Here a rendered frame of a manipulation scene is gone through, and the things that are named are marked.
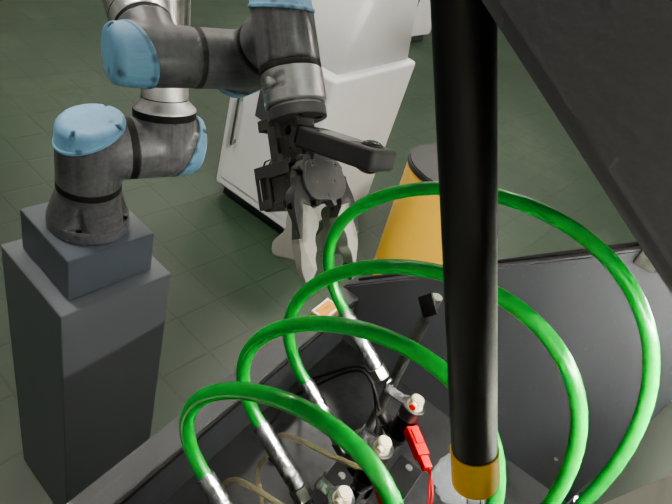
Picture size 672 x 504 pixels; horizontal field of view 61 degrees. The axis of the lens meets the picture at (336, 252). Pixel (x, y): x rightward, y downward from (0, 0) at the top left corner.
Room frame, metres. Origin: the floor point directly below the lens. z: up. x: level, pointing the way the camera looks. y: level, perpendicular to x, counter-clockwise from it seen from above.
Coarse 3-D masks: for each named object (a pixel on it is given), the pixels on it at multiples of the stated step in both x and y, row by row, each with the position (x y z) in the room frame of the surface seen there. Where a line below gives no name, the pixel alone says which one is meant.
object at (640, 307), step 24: (384, 192) 0.52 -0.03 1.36; (408, 192) 0.51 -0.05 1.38; (432, 192) 0.50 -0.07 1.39; (504, 192) 0.47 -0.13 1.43; (552, 216) 0.45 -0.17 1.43; (336, 240) 0.53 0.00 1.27; (576, 240) 0.44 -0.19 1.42; (600, 240) 0.44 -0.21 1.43; (624, 264) 0.43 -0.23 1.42; (336, 288) 0.52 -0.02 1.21; (624, 288) 0.42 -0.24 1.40; (648, 312) 0.41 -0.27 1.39; (648, 336) 0.40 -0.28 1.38; (648, 360) 0.40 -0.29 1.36; (648, 384) 0.39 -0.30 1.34; (648, 408) 0.39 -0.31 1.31; (624, 456) 0.38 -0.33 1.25; (600, 480) 0.38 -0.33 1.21
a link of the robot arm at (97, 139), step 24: (72, 120) 0.82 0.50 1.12; (96, 120) 0.84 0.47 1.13; (120, 120) 0.86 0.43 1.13; (72, 144) 0.79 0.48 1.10; (96, 144) 0.80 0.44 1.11; (120, 144) 0.84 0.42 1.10; (72, 168) 0.79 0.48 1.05; (96, 168) 0.80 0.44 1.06; (120, 168) 0.83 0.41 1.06; (72, 192) 0.79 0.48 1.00; (96, 192) 0.80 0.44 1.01
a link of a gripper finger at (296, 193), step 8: (296, 176) 0.55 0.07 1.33; (296, 184) 0.54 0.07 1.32; (288, 192) 0.54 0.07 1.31; (296, 192) 0.53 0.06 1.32; (304, 192) 0.54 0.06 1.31; (288, 200) 0.53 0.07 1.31; (296, 200) 0.53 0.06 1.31; (304, 200) 0.54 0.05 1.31; (288, 208) 0.52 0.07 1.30; (296, 208) 0.52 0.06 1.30; (296, 216) 0.51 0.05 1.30; (296, 224) 0.51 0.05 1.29; (296, 232) 0.51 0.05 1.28
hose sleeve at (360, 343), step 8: (344, 312) 0.51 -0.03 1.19; (352, 312) 0.52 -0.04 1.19; (352, 336) 0.50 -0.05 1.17; (360, 344) 0.50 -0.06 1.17; (368, 344) 0.50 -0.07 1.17; (360, 352) 0.49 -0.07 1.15; (368, 352) 0.49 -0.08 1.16; (368, 360) 0.49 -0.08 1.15; (376, 360) 0.49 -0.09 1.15; (368, 368) 0.49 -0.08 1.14; (376, 368) 0.49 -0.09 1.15
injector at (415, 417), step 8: (400, 408) 0.46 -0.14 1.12; (408, 408) 0.46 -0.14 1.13; (424, 408) 0.47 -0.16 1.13; (384, 416) 0.47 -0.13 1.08; (400, 416) 0.46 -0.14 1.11; (408, 416) 0.45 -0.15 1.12; (416, 416) 0.45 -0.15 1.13; (384, 424) 0.47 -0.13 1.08; (392, 424) 0.46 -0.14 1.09; (400, 424) 0.45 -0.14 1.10; (408, 424) 0.45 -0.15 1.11; (416, 424) 0.46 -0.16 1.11; (392, 432) 0.46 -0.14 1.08; (400, 432) 0.45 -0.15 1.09; (392, 440) 0.45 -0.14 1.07; (400, 440) 0.45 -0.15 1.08; (392, 456) 0.46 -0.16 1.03; (368, 496) 0.46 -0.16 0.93
